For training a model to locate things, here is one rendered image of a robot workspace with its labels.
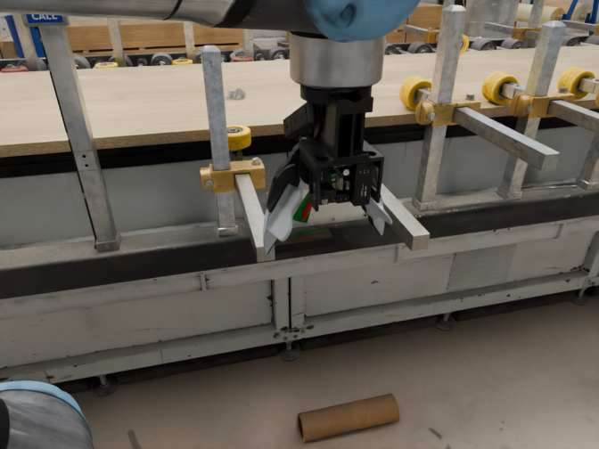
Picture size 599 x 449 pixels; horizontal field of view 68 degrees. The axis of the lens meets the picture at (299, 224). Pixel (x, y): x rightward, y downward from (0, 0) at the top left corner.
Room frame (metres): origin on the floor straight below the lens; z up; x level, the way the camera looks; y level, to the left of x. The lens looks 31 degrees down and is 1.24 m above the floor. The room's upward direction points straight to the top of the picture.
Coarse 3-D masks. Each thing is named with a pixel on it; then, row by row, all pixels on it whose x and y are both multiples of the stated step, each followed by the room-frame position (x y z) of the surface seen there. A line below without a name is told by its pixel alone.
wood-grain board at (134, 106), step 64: (192, 64) 1.79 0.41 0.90; (256, 64) 1.79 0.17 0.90; (384, 64) 1.79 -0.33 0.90; (512, 64) 1.79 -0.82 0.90; (576, 64) 1.79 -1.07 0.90; (0, 128) 1.02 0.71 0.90; (64, 128) 1.02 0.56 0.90; (128, 128) 1.02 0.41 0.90; (192, 128) 1.02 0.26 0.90; (256, 128) 1.05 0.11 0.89
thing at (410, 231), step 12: (384, 192) 0.76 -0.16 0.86; (384, 204) 0.72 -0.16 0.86; (396, 204) 0.71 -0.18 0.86; (396, 216) 0.67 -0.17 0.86; (408, 216) 0.67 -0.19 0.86; (396, 228) 0.66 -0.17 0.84; (408, 228) 0.63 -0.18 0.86; (420, 228) 0.63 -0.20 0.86; (408, 240) 0.62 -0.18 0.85; (420, 240) 0.61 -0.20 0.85
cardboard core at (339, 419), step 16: (368, 400) 0.90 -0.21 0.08; (384, 400) 0.90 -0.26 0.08; (304, 416) 0.84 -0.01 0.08; (320, 416) 0.84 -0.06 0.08; (336, 416) 0.84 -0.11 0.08; (352, 416) 0.85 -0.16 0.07; (368, 416) 0.85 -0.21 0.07; (384, 416) 0.86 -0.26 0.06; (304, 432) 0.80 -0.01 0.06; (320, 432) 0.81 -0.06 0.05; (336, 432) 0.82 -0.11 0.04
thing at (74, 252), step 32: (512, 192) 1.04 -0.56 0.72; (544, 192) 1.08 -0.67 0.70; (576, 192) 1.08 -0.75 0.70; (320, 224) 0.91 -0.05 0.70; (352, 224) 0.92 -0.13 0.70; (448, 224) 0.98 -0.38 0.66; (480, 224) 1.00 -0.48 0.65; (512, 224) 1.02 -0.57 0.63; (0, 256) 0.78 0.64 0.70; (32, 256) 0.78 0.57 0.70; (64, 256) 0.78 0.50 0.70; (96, 256) 0.78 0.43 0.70; (128, 256) 0.79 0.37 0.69; (160, 256) 0.81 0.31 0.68; (192, 256) 0.82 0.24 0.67; (224, 256) 0.84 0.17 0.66; (288, 256) 0.88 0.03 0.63; (0, 288) 0.73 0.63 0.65; (32, 288) 0.74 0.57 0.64; (64, 288) 0.76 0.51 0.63
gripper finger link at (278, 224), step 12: (288, 192) 0.44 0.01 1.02; (300, 192) 0.43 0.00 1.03; (276, 204) 0.44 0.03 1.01; (288, 204) 0.44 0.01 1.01; (276, 216) 0.44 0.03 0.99; (288, 216) 0.42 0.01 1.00; (264, 228) 0.44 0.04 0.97; (276, 228) 0.42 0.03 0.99; (288, 228) 0.40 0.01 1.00; (264, 240) 0.44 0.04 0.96
